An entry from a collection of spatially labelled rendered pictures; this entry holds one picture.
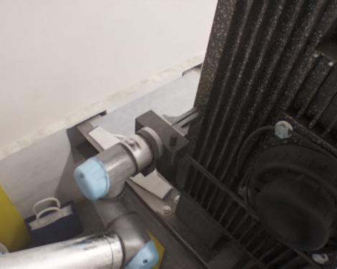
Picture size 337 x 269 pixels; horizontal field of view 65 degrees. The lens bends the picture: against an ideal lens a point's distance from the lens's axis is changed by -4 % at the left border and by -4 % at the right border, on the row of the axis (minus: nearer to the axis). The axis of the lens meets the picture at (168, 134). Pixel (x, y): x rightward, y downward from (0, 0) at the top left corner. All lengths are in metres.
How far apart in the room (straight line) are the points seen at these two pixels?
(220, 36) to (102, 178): 0.36
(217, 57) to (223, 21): 0.08
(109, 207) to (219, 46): 0.40
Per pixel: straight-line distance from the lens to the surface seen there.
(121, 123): 1.46
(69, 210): 1.67
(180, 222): 1.16
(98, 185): 0.53
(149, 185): 1.22
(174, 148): 0.58
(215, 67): 0.60
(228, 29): 0.56
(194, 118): 0.67
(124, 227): 0.58
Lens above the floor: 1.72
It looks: 48 degrees down
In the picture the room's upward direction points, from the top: 9 degrees clockwise
